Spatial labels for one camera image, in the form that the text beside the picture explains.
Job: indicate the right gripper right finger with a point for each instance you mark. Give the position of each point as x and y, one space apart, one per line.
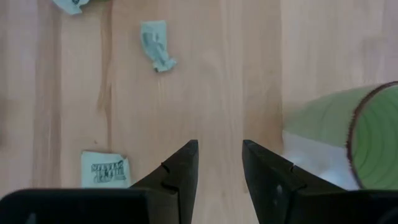
270 186

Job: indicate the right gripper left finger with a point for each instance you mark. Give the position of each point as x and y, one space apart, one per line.
177 186

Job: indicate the green stevia packet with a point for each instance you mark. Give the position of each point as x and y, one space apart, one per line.
155 46
105 169
71 4

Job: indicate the green and white mug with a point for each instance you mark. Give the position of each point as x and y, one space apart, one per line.
376 140

